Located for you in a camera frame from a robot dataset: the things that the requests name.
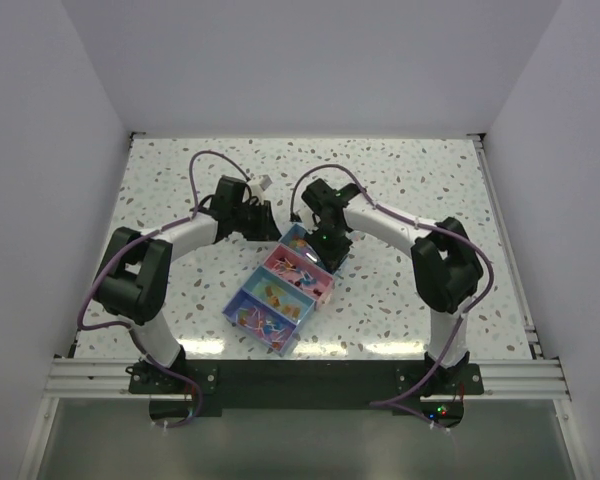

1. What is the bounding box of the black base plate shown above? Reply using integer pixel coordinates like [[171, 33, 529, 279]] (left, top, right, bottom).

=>
[[125, 360, 485, 428]]

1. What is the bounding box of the blue end candy bin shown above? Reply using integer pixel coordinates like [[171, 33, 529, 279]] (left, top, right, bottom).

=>
[[280, 223, 327, 272]]

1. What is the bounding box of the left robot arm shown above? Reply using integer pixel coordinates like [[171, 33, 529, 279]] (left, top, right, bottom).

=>
[[88, 175, 281, 392]]

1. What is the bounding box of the purple cable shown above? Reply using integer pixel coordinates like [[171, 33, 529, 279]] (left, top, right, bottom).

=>
[[77, 149, 254, 431], [289, 163, 497, 420]]

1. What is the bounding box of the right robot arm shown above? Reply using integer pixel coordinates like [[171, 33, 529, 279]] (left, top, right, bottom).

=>
[[297, 179, 484, 393]]

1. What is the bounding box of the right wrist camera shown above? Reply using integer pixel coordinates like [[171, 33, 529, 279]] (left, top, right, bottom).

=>
[[291, 207, 315, 228]]

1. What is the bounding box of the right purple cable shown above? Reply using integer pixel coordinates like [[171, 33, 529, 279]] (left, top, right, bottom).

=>
[[289, 163, 497, 420]]

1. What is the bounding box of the purple candy bin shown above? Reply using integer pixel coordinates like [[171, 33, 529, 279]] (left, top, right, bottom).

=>
[[222, 289, 296, 356]]

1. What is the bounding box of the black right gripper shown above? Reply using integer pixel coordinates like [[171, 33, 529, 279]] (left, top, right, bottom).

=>
[[303, 220, 353, 272]]

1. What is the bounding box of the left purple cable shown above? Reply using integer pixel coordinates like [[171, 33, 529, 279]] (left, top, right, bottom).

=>
[[77, 149, 254, 431]]

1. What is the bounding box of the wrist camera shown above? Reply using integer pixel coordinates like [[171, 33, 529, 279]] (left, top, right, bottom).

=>
[[291, 207, 315, 228], [248, 175, 272, 196]]

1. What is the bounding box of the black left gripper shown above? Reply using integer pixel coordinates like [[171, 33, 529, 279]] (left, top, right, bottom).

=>
[[232, 200, 284, 242]]

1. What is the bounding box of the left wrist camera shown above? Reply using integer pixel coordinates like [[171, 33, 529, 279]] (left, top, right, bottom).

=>
[[248, 175, 272, 196]]

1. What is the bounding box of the pink candy bin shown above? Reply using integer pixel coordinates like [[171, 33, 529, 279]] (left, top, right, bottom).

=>
[[263, 244, 334, 309]]

